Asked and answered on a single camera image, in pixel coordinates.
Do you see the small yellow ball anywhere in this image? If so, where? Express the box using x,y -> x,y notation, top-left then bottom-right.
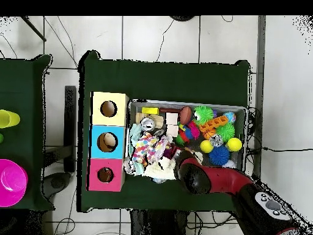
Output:
199,140 -> 214,154

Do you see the black round base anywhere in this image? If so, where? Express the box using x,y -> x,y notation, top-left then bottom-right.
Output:
169,15 -> 196,22

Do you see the dark green table cloth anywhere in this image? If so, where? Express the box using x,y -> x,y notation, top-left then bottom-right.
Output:
76,50 -> 251,213
0,54 -> 55,212

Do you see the colourful dotted cloth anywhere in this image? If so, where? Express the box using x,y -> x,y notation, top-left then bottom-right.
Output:
131,132 -> 173,165

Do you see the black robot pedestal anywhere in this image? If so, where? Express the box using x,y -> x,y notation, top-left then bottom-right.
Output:
130,209 -> 189,235

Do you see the pink plastic bowl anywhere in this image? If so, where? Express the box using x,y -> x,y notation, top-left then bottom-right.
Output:
0,159 -> 29,207

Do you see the wooden box with three holes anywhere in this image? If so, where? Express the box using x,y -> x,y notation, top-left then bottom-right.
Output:
86,91 -> 130,192

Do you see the green spiky ball with eyes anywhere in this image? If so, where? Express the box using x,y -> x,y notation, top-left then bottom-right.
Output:
193,105 -> 215,125

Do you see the brown toy football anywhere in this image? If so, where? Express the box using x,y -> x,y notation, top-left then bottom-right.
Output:
179,105 -> 193,125

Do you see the blue spiky ball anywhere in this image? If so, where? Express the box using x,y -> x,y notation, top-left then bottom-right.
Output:
208,145 -> 231,166

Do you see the mint green quilted cloth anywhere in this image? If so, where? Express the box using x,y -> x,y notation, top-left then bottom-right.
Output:
128,123 -> 143,176

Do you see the black flat panel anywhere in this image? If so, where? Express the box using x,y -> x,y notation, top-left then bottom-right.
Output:
64,85 -> 77,173

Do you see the grey rounded stand foot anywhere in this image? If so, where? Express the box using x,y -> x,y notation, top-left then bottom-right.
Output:
42,172 -> 72,200

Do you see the black rod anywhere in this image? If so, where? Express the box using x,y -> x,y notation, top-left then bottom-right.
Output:
20,15 -> 47,42

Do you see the yellow-green plastic cup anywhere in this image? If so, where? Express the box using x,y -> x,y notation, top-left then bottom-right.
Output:
0,109 -> 21,129

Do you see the orange building block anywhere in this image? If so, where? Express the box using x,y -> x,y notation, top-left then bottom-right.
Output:
198,115 -> 229,133

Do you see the cream knitted cloth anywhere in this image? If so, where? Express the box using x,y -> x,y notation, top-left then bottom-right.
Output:
142,156 -> 177,182

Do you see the shallow wire mesh bin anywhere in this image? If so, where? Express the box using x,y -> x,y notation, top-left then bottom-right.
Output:
124,99 -> 248,181

